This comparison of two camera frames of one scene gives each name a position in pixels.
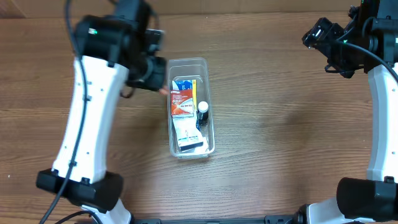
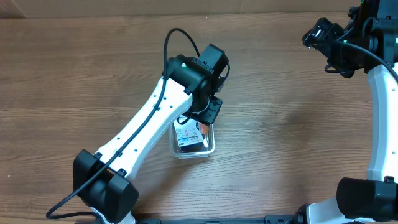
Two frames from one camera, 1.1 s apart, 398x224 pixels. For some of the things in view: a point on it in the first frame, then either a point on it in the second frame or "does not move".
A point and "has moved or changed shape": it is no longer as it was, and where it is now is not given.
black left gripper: (157, 73) -> (210, 113)
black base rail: (297, 218) does not move
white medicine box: (186, 129) does not move
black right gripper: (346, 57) does not move
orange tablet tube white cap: (163, 91) has moved or changed shape
